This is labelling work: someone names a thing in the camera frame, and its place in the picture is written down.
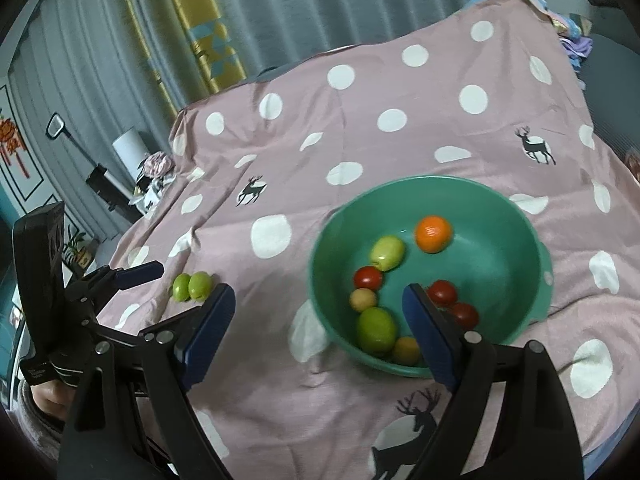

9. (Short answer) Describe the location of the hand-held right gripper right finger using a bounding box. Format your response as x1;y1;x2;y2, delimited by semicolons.
402;283;583;480

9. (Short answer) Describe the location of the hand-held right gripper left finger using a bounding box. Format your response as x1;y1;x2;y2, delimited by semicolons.
57;284;237;480

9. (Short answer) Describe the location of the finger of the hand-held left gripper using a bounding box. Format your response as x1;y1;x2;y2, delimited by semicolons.
75;260;165;307
90;316;158;348

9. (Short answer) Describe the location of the small orange apricot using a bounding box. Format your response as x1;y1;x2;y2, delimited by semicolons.
391;336;422;366

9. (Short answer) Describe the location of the red tomato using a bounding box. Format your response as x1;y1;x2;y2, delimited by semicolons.
426;280;459;308
450;302;480;330
353;266;385;291

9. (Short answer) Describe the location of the small pale peach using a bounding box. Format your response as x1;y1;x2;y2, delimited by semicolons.
349;287;379;314

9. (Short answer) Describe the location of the yellow-green apple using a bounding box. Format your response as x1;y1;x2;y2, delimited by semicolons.
369;236;406;272

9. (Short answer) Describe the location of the green plastic bowl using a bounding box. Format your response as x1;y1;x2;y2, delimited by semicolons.
307;175;555;378

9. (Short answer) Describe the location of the orange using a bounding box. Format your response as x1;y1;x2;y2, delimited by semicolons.
414;215;454;254

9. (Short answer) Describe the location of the person's left forearm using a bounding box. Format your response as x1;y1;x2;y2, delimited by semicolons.
9;375;67;463

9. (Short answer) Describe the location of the person's left hand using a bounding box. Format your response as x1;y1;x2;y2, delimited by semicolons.
31;380;76;421

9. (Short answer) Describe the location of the small potted plant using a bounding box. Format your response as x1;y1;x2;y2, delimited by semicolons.
62;229;97;274

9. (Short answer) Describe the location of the black pole stand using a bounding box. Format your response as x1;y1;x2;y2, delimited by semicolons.
45;114;132;213

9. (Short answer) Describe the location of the patterned cloth pile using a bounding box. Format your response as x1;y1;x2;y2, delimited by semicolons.
131;152;177;212

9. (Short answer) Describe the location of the white cylinder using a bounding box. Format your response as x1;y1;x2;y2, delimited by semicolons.
112;127;151;182

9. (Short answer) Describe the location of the pink polka-dot blanket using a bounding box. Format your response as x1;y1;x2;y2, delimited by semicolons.
92;0;633;480

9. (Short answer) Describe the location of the yellow patterned curtain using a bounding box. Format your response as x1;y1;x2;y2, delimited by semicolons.
116;0;247;113

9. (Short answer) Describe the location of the grey cushion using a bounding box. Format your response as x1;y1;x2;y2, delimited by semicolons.
580;0;640;153

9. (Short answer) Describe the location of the colourful folded cloth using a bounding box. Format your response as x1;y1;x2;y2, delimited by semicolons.
470;0;596;70

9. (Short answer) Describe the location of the grey curtain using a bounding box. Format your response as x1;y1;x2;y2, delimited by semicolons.
10;0;586;241

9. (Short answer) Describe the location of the framed wall picture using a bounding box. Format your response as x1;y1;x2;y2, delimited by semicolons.
0;85;46;213

